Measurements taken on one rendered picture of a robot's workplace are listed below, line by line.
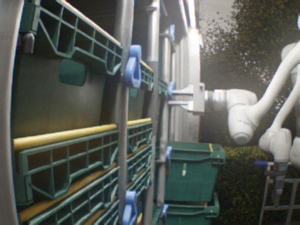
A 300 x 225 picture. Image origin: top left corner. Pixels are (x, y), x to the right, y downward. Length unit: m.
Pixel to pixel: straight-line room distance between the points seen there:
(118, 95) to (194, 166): 1.02
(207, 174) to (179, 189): 0.15
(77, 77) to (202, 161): 1.07
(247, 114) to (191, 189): 0.49
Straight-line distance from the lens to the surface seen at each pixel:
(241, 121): 1.36
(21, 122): 0.32
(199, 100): 1.51
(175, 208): 1.67
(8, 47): 0.24
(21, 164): 0.27
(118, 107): 0.65
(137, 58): 0.66
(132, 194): 0.67
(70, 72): 0.65
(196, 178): 1.64
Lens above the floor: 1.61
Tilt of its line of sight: 1 degrees down
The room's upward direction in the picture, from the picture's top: 2 degrees clockwise
